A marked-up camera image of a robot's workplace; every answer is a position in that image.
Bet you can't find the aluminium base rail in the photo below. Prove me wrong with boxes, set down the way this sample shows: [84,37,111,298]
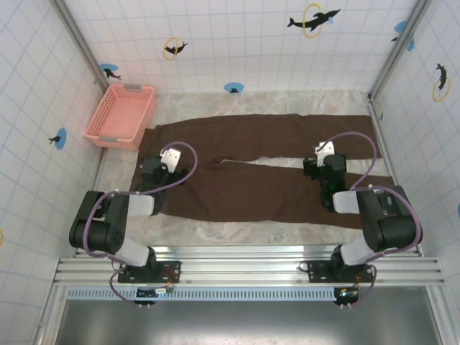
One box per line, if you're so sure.
[52,244,449,288]

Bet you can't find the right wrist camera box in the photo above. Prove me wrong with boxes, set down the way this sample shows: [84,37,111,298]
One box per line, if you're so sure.
[313,141,337,167]

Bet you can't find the brown long pants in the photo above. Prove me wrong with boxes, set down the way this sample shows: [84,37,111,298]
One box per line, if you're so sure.
[129,113,395,231]

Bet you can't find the dolphin ring sticker upright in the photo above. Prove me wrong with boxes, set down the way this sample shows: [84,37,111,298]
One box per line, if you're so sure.
[432,63,452,102]

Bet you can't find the blue circle seal sticker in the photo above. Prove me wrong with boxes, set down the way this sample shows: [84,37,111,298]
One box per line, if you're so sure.
[48,128,68,150]

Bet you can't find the pink plastic basket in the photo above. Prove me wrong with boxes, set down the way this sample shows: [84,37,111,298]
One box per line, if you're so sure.
[83,83,158,151]

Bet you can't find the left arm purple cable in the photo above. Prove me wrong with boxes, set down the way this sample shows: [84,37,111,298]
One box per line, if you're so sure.
[82,142,198,308]

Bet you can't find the aluminium corner post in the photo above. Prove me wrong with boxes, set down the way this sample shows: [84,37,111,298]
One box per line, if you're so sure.
[50,0,111,93]
[368,0,434,101]

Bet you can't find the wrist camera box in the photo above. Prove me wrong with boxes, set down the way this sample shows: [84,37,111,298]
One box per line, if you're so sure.
[313,141,337,167]
[160,142,183,173]

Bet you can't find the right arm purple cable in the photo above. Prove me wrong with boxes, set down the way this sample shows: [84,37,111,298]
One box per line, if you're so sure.
[323,132,423,308]

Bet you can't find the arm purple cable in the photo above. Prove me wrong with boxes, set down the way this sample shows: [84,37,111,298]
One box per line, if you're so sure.
[82,142,198,308]
[323,132,423,308]

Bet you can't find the slotted cable duct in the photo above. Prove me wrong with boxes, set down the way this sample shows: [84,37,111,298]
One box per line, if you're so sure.
[66,286,360,301]

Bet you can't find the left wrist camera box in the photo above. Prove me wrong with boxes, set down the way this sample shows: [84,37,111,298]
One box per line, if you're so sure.
[160,142,183,173]

